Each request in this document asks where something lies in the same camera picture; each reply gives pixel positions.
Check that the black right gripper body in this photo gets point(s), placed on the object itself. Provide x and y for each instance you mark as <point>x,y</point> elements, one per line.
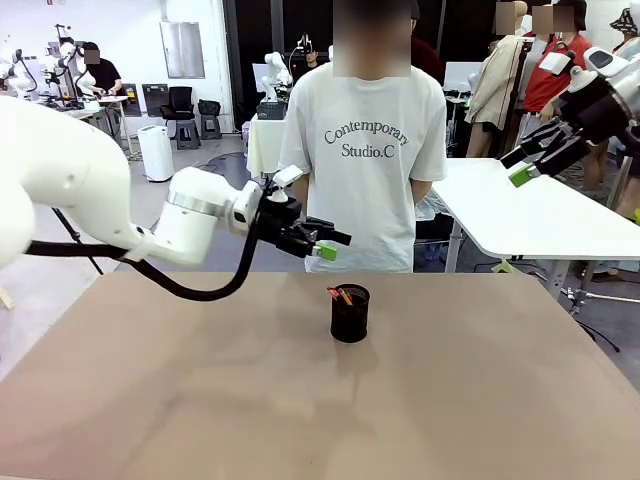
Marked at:
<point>597,112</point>

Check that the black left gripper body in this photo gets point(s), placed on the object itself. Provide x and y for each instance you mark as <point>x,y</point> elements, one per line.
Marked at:
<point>280,222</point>

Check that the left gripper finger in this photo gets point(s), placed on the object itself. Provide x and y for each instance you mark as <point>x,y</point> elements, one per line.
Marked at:
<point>325,251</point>
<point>325,230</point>

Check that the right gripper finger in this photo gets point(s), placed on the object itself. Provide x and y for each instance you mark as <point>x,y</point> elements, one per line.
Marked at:
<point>530,150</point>
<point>555,160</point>

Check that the bright red pen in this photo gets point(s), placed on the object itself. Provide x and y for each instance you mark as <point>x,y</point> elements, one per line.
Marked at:
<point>333,291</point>

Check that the yellow pencil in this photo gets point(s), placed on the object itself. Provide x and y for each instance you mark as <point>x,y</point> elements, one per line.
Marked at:
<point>346,298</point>

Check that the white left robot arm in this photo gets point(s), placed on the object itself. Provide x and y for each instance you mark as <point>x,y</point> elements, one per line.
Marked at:
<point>75,165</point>

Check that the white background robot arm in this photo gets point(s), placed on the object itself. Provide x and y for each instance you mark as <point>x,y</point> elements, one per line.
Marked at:
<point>276,67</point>
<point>67,60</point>
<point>17,75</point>

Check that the person's right forearm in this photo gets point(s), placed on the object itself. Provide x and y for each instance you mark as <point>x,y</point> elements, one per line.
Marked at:
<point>300,192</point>

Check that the person's left forearm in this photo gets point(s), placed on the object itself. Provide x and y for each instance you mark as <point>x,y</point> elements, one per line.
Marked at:
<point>423,187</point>

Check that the black mesh pen holder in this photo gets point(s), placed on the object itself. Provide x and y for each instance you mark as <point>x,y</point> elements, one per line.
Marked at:
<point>350,322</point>

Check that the person in white t-shirt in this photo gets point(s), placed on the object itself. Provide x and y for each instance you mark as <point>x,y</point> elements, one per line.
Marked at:
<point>370,200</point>

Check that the person in red shirt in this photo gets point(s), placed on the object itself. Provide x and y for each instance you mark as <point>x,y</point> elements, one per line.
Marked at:
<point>545,92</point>

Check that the white side table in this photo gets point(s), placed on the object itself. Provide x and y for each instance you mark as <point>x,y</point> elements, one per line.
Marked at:
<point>525,220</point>

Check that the table with white cloth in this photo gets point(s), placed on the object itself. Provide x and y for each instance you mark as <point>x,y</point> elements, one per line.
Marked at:
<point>262,145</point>

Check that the person with bucket hat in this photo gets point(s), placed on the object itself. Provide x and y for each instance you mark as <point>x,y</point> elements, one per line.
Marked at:
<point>625,20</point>

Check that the white board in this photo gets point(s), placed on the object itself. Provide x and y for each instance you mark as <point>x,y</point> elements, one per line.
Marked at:
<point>462,75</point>

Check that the black equipment box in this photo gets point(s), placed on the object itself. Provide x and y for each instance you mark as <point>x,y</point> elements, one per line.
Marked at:
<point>271,110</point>

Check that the grey plastic stool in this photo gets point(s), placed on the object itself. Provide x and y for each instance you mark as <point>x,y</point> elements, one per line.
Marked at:
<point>188,136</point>

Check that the white air purifier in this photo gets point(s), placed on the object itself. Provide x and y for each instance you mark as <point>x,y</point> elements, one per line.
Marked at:
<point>156,152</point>

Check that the black office chair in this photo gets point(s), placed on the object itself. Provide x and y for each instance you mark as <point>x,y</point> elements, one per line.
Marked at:
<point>178,102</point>

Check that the background person in black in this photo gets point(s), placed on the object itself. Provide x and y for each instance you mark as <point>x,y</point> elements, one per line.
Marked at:
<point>311,59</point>

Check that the black display panel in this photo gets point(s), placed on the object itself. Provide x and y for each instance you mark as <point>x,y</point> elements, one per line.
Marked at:
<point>132,102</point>
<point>155,99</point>

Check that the grey workbench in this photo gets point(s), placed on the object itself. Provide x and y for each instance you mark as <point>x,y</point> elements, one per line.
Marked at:
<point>110,112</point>

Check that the black tripod pole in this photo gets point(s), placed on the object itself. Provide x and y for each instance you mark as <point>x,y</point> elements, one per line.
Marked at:
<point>75,235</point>

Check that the person in black t-shirt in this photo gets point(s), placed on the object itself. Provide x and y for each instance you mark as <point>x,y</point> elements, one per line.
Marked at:
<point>105,75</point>

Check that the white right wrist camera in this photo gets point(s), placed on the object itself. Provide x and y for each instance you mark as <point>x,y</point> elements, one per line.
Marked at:
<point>556,62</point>

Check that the green table bracket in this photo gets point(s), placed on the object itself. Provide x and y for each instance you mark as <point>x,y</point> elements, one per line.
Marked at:
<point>502,267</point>

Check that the grey wall panel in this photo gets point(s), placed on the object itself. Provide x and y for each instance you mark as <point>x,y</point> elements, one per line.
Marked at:
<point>182,50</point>

